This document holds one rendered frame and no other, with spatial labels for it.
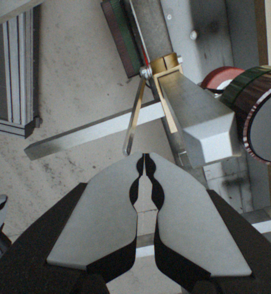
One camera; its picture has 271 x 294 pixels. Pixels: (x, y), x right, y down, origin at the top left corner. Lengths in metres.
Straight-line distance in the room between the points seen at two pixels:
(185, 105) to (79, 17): 1.13
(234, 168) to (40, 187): 1.46
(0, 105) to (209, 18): 1.08
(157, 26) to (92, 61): 0.78
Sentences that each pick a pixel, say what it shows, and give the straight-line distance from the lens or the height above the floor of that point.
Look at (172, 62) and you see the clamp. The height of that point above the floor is 0.87.
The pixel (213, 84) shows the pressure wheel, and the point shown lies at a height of 0.91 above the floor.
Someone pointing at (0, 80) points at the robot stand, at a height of 0.21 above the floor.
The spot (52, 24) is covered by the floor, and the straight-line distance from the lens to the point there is 1.32.
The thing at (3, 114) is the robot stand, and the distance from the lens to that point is 1.31.
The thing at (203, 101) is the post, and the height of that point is 1.06.
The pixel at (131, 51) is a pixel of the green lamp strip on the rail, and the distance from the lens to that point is 0.52.
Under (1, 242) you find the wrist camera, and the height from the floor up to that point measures 1.04.
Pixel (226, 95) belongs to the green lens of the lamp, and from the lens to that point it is 0.17.
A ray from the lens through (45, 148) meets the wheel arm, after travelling 0.46.
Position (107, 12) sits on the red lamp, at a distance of 0.53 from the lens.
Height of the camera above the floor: 1.22
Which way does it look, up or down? 62 degrees down
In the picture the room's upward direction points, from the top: 176 degrees counter-clockwise
